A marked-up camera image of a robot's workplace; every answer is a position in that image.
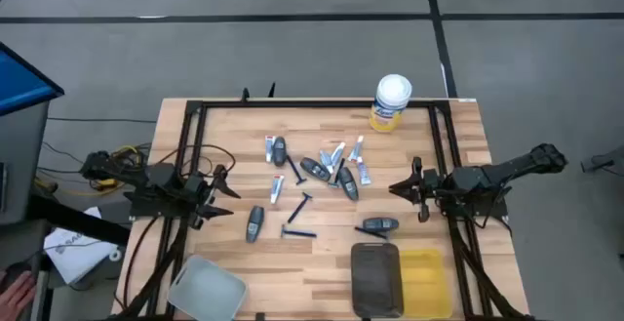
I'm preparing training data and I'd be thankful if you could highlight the person's hand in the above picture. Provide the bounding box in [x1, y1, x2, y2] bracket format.
[0, 270, 38, 321]

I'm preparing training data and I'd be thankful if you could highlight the blue screen monitor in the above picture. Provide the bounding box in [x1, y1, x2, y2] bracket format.
[0, 41, 65, 117]

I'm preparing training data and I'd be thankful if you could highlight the light grey plastic bin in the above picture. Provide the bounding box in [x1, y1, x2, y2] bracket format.
[167, 255, 250, 321]

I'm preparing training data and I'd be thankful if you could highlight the thin black floor cable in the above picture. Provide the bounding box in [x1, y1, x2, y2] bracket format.
[46, 115, 158, 124]

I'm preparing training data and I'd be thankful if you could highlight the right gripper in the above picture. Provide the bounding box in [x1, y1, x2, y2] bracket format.
[389, 156, 456, 224]

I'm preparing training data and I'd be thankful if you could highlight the white printed paper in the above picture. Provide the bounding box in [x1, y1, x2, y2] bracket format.
[42, 206, 122, 286]

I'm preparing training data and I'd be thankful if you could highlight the dark smoke plastic bin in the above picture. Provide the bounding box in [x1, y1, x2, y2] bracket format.
[350, 241, 405, 320]

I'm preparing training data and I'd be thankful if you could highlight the yellow plastic bin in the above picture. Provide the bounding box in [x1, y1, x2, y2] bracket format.
[398, 248, 454, 320]

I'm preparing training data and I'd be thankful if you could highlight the black metal table frame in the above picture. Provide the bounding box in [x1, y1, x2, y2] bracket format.
[110, 97, 533, 321]

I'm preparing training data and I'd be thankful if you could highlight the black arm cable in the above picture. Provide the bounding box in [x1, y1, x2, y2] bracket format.
[158, 143, 238, 179]

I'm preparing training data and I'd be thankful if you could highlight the yellow cable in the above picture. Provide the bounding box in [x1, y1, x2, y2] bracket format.
[32, 143, 147, 198]

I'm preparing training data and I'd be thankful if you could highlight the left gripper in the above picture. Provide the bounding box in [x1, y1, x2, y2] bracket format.
[182, 163, 242, 231]

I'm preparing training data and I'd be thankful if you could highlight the black desk beam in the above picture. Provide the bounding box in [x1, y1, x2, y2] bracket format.
[26, 196, 132, 247]

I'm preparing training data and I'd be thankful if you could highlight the Lysol wipes canister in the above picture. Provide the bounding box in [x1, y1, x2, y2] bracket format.
[369, 73, 413, 134]

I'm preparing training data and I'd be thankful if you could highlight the dark hanging cable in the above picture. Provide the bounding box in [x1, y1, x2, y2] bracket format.
[121, 216, 162, 312]

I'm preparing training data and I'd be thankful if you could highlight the black floor stand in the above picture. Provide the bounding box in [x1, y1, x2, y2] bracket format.
[579, 143, 624, 179]

